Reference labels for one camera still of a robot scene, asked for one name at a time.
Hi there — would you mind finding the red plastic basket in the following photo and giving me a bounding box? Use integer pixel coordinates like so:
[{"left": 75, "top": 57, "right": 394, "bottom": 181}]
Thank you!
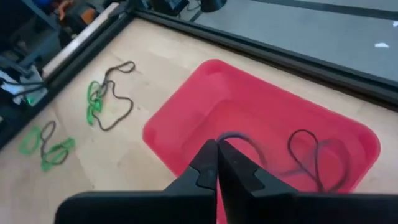
[{"left": 142, "top": 58, "right": 382, "bottom": 224}]

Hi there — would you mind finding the black orange wheeled machine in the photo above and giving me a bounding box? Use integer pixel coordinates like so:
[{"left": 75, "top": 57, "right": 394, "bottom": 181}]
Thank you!
[{"left": 57, "top": 0, "right": 98, "bottom": 34}]

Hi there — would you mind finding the black aluminium table frame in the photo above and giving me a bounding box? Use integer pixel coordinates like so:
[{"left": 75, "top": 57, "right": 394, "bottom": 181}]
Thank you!
[{"left": 0, "top": 0, "right": 398, "bottom": 150}]

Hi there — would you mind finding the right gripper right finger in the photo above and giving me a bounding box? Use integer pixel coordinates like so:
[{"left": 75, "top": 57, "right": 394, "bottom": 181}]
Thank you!
[{"left": 218, "top": 141, "right": 398, "bottom": 224}]

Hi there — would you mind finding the black equipment cart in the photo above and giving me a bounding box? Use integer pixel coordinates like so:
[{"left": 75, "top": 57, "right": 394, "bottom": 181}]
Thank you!
[{"left": 148, "top": 0, "right": 191, "bottom": 16}]

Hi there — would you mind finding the dark rubber band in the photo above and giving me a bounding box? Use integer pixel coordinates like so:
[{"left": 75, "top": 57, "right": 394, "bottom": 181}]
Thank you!
[
  {"left": 93, "top": 60, "right": 136, "bottom": 132},
  {"left": 306, "top": 139, "right": 351, "bottom": 193},
  {"left": 286, "top": 129, "right": 326, "bottom": 193},
  {"left": 216, "top": 131, "right": 271, "bottom": 170},
  {"left": 39, "top": 120, "right": 70, "bottom": 166}
]

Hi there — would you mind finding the black pole stand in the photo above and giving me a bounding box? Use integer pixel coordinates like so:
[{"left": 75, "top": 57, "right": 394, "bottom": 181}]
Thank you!
[{"left": 200, "top": 0, "right": 228, "bottom": 14}]

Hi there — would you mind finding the green rubber band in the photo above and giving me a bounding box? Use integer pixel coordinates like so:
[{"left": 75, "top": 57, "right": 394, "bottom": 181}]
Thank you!
[
  {"left": 19, "top": 125, "right": 42, "bottom": 156},
  {"left": 40, "top": 137, "right": 76, "bottom": 173},
  {"left": 86, "top": 102, "right": 103, "bottom": 126},
  {"left": 86, "top": 80, "right": 105, "bottom": 106}
]

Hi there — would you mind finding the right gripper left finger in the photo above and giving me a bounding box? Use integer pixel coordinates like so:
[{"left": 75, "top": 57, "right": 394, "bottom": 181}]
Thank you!
[{"left": 54, "top": 139, "right": 220, "bottom": 224}]

